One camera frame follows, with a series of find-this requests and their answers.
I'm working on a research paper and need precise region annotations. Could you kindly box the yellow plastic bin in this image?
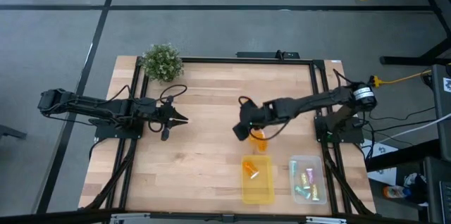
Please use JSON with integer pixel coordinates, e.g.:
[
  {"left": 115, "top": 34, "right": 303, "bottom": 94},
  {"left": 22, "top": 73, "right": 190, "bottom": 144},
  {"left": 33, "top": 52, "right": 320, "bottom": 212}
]
[{"left": 240, "top": 154, "right": 276, "bottom": 205}]

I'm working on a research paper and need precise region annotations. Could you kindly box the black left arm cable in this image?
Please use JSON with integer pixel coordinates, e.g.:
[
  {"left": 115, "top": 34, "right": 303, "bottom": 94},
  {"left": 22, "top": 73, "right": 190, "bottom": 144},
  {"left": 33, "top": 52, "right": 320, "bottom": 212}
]
[{"left": 159, "top": 84, "right": 188, "bottom": 105}]

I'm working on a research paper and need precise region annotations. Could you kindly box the orange drink bottle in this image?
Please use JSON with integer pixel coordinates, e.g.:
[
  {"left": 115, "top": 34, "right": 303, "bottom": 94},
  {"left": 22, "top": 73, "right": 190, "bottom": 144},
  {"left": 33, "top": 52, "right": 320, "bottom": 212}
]
[{"left": 383, "top": 185, "right": 412, "bottom": 199}]

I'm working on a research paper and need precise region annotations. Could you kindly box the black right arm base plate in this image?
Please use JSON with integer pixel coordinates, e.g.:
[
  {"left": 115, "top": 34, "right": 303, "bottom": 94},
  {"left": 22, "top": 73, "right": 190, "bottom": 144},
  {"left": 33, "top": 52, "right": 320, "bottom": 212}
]
[{"left": 314, "top": 114, "right": 364, "bottom": 144}]

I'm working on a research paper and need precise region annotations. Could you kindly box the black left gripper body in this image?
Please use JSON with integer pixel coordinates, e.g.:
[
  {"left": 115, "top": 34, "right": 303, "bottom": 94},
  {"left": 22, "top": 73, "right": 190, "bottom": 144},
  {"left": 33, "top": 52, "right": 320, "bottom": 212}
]
[{"left": 154, "top": 102, "right": 176, "bottom": 130}]

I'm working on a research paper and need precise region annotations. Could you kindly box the green plant in black pot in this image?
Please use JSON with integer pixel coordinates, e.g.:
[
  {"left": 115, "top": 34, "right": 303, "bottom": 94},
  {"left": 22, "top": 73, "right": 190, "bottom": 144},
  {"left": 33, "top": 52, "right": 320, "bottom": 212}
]
[{"left": 140, "top": 43, "right": 185, "bottom": 83}]

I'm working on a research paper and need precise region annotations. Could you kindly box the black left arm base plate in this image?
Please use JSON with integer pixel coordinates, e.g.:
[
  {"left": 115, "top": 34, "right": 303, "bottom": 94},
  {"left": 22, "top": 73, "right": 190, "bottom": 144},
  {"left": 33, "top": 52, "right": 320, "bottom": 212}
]
[{"left": 94, "top": 118, "right": 144, "bottom": 139}]

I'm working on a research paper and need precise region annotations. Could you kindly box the grey chair leg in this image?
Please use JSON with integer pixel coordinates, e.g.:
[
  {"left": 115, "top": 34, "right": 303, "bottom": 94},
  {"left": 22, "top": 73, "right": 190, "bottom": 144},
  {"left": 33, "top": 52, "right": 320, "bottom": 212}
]
[{"left": 0, "top": 124, "right": 27, "bottom": 140}]

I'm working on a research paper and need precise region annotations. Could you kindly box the black aluminium table frame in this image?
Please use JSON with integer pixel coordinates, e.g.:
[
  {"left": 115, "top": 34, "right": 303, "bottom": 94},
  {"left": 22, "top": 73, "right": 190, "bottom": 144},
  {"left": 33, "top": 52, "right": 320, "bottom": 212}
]
[{"left": 79, "top": 56, "right": 376, "bottom": 216}]

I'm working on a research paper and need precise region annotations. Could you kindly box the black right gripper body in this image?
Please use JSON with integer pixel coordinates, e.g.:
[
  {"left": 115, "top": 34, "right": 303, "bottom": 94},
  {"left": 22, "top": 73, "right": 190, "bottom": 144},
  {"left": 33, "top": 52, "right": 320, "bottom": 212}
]
[{"left": 239, "top": 99, "right": 274, "bottom": 129}]

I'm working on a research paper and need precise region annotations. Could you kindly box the yellow cable with plug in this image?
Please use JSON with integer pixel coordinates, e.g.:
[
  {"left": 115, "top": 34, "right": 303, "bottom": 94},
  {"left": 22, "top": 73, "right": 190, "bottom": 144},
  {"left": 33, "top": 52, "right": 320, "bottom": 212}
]
[{"left": 369, "top": 70, "right": 433, "bottom": 88}]

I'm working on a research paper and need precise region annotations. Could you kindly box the black desk leg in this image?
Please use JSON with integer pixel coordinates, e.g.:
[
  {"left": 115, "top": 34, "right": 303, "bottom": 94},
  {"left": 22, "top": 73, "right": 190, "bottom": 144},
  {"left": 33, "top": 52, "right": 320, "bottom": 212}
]
[{"left": 379, "top": 0, "right": 451, "bottom": 66}]

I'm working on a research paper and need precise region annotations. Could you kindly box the clear plastic bin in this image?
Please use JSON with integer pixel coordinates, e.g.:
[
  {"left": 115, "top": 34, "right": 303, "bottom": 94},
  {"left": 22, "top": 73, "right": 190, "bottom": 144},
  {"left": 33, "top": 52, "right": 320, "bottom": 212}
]
[{"left": 288, "top": 155, "right": 328, "bottom": 205}]

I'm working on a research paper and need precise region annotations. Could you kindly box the white cable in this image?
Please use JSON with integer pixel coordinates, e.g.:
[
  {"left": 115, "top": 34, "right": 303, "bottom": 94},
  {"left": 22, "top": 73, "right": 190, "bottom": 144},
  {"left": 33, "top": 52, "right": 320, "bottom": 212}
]
[{"left": 378, "top": 113, "right": 451, "bottom": 144}]

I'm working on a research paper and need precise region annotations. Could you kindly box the black device bar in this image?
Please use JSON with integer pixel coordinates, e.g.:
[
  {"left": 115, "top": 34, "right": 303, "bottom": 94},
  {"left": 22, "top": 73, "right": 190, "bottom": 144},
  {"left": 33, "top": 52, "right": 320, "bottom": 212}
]
[{"left": 236, "top": 50, "right": 300, "bottom": 59}]

